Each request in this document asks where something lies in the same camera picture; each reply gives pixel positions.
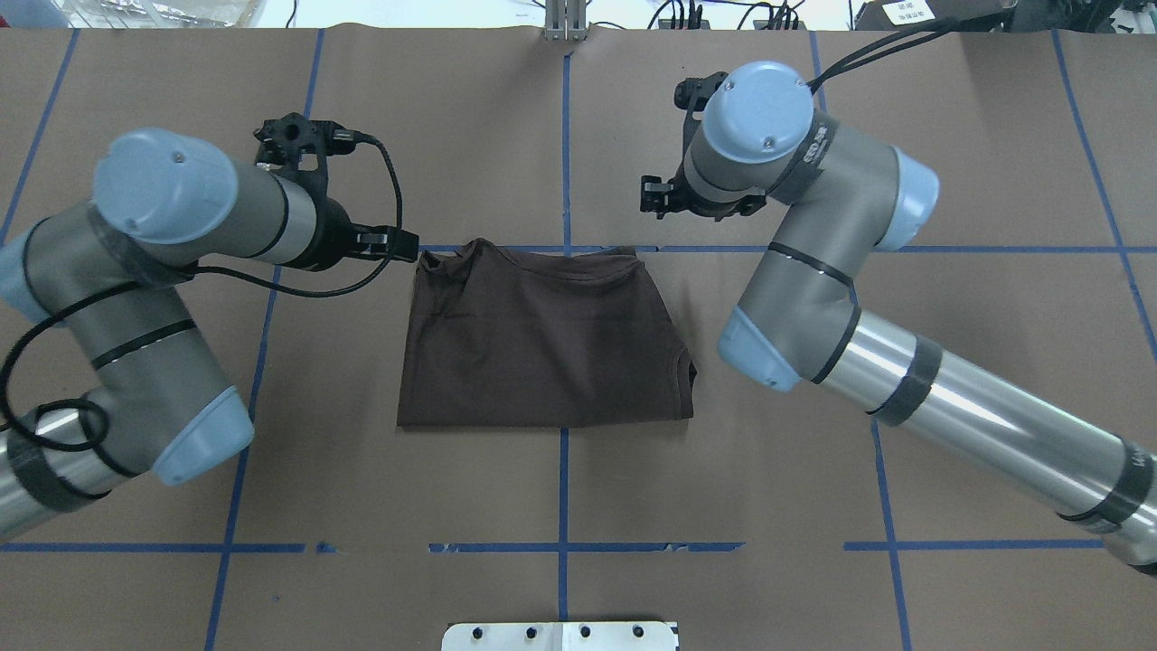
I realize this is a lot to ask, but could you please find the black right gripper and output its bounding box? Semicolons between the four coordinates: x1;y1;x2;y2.
639;71;767;222

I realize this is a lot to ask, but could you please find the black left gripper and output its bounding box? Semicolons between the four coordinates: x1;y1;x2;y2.
253;112;420;271

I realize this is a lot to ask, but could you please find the dark brown t-shirt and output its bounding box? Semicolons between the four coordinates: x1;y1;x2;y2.
397;239;697;429

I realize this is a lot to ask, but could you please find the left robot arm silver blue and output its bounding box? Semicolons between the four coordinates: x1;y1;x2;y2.
1;112;419;543

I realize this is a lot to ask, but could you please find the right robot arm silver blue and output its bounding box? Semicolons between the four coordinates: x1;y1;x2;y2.
640;61;1156;576

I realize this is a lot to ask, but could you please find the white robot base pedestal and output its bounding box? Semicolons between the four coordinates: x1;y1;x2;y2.
441;619;681;650

